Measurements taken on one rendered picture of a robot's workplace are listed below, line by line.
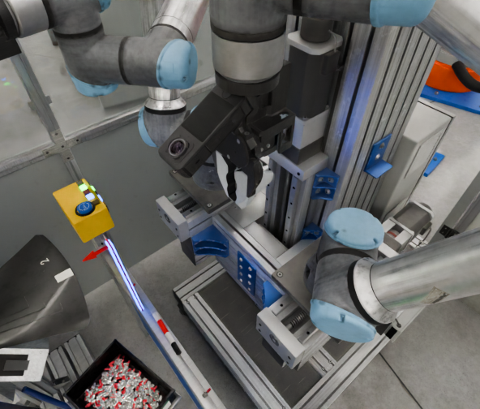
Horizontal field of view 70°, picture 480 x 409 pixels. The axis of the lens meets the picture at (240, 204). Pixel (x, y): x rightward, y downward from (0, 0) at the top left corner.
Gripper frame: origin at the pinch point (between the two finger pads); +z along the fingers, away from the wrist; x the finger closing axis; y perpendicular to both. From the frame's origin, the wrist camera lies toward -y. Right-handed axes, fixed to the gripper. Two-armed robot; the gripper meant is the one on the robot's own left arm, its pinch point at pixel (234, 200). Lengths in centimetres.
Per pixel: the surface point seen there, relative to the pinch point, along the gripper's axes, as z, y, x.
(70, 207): 36, -18, 53
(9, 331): 25.1, -38.6, 19.1
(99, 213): 36, -12, 46
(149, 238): 124, 13, 95
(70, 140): 44, -4, 95
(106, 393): 59, -34, 11
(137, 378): 59, -26, 9
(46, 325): 26.3, -33.2, 16.6
